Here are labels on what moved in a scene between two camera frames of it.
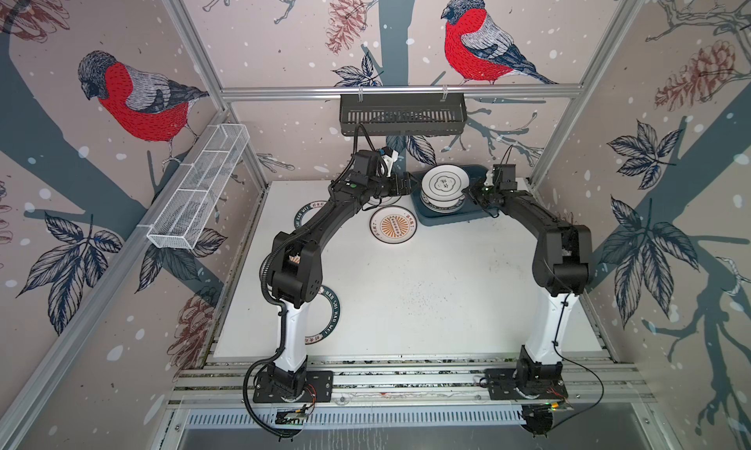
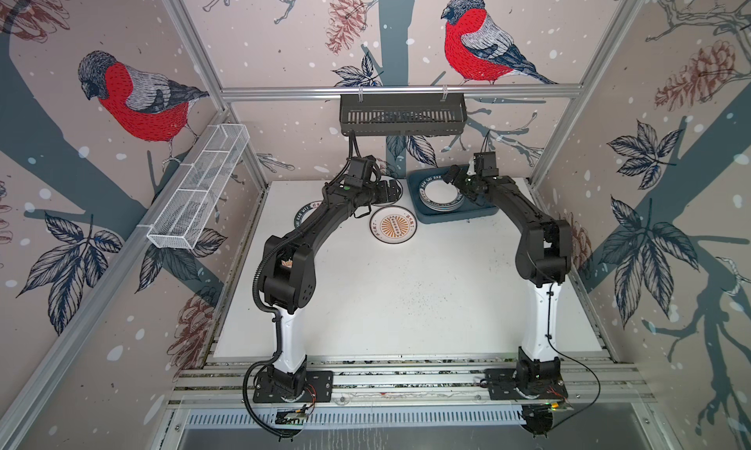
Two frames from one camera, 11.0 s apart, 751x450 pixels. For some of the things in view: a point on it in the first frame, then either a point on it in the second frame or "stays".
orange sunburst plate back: [393, 224] stays
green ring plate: [306, 209] stays
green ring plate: [323, 316] to [438, 195]
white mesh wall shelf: [185, 211] stays
